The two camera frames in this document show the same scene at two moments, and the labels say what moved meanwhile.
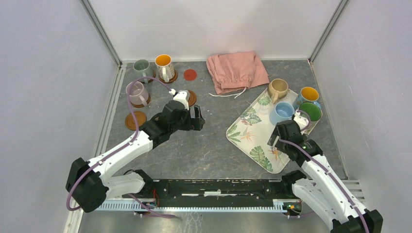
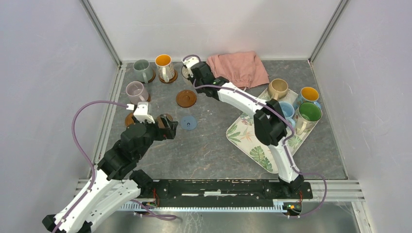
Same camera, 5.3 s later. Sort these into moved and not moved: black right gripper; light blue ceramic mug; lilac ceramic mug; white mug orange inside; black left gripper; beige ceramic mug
Moved: black right gripper; black left gripper
Not moved: light blue ceramic mug; white mug orange inside; lilac ceramic mug; beige ceramic mug
